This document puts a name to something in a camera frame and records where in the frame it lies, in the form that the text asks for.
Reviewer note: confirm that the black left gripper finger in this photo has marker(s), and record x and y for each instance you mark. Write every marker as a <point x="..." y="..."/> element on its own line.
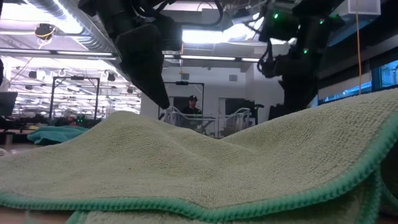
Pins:
<point x="143" y="62"/>

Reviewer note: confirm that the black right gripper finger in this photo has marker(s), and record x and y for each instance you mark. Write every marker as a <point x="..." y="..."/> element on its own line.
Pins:
<point x="298" y="96"/>

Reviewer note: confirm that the pale green towel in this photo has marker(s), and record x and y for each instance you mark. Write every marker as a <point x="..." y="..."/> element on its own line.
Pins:
<point x="186" y="168"/>

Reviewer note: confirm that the teal microfiber towel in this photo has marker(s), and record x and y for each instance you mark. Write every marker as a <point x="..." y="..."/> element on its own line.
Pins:
<point x="53" y="135"/>

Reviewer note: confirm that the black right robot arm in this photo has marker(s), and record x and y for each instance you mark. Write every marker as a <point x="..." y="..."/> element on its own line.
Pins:
<point x="308" y="28"/>

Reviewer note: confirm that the long ceiling light tube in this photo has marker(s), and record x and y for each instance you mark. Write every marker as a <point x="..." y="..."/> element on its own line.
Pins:
<point x="205" y="58"/>
<point x="84" y="53"/>

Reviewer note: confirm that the person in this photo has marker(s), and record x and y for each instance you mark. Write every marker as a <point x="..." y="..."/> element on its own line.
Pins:
<point x="191" y="109"/>

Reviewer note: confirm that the bright ceiling light panel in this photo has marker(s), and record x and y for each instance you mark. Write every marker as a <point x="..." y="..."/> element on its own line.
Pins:
<point x="205" y="36"/>

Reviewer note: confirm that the black background robot arms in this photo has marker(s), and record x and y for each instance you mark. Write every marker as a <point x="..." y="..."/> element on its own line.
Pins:
<point x="81" y="119"/>

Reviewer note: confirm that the blue-lit window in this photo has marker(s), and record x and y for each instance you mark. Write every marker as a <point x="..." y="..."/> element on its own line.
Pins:
<point x="387" y="74"/>

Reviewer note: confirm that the white ceiling air unit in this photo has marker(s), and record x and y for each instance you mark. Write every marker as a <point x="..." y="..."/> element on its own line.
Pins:
<point x="363" y="7"/>

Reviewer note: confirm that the black monitor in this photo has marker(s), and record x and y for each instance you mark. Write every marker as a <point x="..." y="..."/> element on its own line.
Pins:
<point x="7" y="104"/>

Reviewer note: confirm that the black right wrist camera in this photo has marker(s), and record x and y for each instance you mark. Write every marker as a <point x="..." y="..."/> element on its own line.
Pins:
<point x="269" y="67"/>

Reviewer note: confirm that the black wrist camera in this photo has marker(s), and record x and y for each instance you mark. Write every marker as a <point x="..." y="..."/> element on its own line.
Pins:
<point x="269" y="67"/>
<point x="172" y="34"/>

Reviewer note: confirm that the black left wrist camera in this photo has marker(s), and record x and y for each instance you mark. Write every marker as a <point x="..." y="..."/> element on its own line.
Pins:
<point x="172" y="34"/>

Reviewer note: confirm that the black background rig frame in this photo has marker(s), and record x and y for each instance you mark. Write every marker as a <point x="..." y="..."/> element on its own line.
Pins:
<point x="74" y="77"/>
<point x="182" y="83"/>

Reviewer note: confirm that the silver ventilation duct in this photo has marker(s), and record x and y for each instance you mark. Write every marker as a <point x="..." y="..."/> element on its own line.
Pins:
<point x="93" y="37"/>

